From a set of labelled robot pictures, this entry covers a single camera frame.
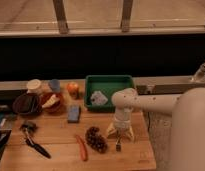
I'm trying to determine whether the blue grey cup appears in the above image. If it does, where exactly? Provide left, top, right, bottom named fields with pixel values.
left=48, top=79, right=60, bottom=93

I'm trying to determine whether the bunch of dark grapes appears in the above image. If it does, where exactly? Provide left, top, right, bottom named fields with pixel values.
left=85, top=127, right=108, bottom=153

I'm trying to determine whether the blue sponge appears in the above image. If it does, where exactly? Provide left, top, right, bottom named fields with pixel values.
left=67, top=105, right=80, bottom=123

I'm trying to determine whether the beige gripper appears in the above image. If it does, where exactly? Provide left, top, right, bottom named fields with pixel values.
left=106, top=117, right=135, bottom=142

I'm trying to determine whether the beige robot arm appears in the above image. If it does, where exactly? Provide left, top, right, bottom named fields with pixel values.
left=111, top=88, right=205, bottom=171

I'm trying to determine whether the grey crumpled cloth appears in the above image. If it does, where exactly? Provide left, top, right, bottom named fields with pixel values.
left=90, top=91, right=108, bottom=106

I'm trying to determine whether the dark brown bowl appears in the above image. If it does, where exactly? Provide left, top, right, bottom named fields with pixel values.
left=12, top=93, right=42, bottom=116

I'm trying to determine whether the red orange apple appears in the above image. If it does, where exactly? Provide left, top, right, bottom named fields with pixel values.
left=67, top=82, right=79, bottom=98

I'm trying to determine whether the green plastic tray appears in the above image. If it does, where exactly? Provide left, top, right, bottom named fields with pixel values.
left=84, top=75, right=134, bottom=112

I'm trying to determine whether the orange bowl with banana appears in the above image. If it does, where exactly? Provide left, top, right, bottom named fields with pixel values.
left=40, top=92, right=64, bottom=113

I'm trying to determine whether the silver metal fork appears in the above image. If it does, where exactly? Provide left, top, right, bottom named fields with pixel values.
left=116, top=131, right=122, bottom=152

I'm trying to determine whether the orange carrot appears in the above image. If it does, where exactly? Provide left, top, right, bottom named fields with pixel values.
left=75, top=135, right=88, bottom=161

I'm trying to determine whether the black device at left edge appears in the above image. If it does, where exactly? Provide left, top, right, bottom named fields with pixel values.
left=0, top=130, right=11, bottom=160

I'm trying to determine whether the white cup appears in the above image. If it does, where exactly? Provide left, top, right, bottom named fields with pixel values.
left=26, top=79, right=42, bottom=94

